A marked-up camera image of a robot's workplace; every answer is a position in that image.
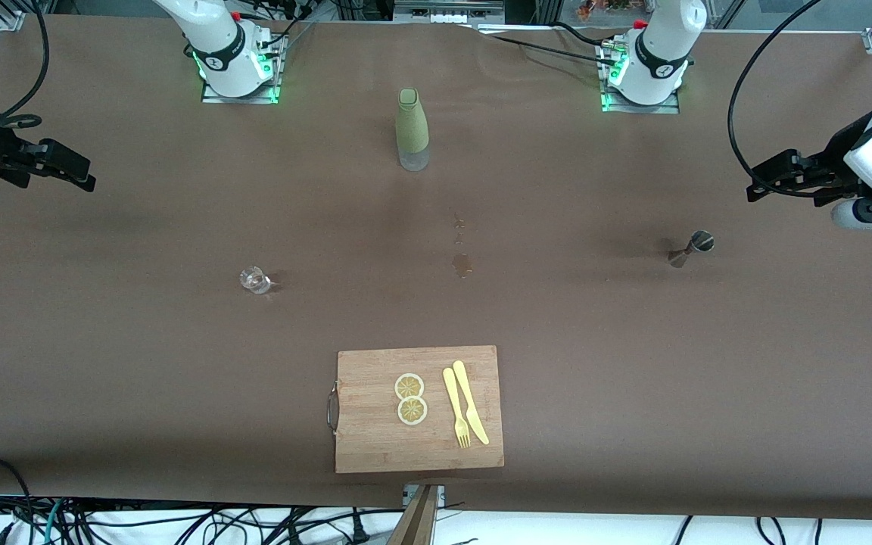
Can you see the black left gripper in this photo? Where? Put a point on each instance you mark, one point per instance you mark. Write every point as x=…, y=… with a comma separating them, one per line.
x=832, y=160

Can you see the metal jigger measuring cup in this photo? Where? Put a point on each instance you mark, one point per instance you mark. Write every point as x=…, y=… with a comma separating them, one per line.
x=692, y=250

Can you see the clear glass shaker cup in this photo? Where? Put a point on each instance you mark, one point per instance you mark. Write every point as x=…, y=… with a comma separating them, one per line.
x=254, y=280

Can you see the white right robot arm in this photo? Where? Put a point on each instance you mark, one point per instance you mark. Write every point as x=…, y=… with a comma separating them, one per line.
x=216, y=38

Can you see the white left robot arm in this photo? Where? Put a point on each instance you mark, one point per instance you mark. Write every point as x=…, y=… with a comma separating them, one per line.
x=663, y=45

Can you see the orange colourful item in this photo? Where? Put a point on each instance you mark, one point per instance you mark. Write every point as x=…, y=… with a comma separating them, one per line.
x=606, y=7

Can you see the brown table mat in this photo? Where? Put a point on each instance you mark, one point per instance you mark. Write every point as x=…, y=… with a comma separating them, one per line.
x=633, y=378

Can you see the amber liquid puddle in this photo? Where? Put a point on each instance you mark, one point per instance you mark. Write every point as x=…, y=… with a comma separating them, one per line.
x=462, y=265

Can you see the green sleeved glass bottle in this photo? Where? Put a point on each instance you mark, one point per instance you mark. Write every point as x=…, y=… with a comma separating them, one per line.
x=412, y=129

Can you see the white power strip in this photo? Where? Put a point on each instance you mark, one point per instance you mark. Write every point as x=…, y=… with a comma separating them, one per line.
x=447, y=14

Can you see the yellow plastic knife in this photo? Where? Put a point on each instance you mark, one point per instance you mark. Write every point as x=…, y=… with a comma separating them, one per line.
x=466, y=393

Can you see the yellow plastic fork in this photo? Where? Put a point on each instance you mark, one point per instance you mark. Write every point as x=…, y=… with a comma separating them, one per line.
x=452, y=393

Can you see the lemon slice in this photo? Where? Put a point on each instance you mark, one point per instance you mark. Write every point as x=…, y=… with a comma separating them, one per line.
x=409, y=386
x=412, y=411

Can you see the wooden cutting board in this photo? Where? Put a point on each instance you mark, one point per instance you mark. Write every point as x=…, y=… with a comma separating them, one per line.
x=375, y=439

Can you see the black power plug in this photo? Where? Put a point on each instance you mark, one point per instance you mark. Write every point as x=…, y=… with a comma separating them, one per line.
x=359, y=530

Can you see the small metal bracket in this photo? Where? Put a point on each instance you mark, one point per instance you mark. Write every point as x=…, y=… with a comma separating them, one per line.
x=440, y=493

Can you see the wooden post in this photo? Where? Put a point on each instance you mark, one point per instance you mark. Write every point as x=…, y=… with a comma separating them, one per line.
x=417, y=526

